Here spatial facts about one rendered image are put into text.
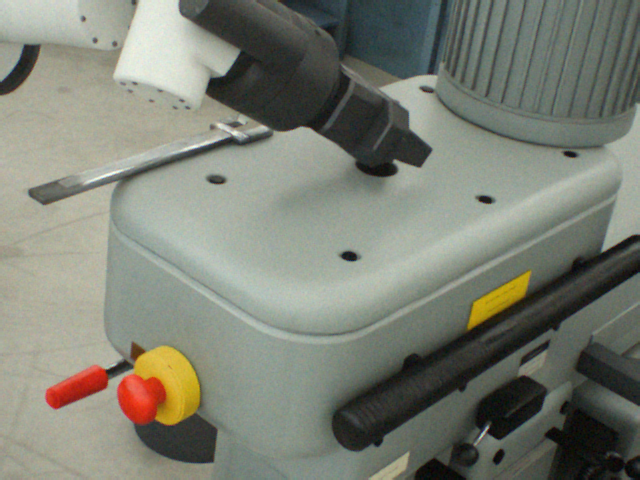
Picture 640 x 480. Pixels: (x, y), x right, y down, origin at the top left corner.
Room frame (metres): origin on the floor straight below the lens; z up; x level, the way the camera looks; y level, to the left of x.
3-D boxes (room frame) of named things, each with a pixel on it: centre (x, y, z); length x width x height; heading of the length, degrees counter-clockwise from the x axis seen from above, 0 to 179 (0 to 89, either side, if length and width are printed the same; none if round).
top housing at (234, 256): (0.94, -0.05, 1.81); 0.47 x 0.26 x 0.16; 142
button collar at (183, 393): (0.75, 0.10, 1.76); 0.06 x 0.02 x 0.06; 52
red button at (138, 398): (0.73, 0.12, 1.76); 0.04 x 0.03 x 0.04; 52
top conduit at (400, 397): (0.87, -0.18, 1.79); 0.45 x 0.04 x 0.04; 142
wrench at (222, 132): (0.88, 0.14, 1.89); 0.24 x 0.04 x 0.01; 144
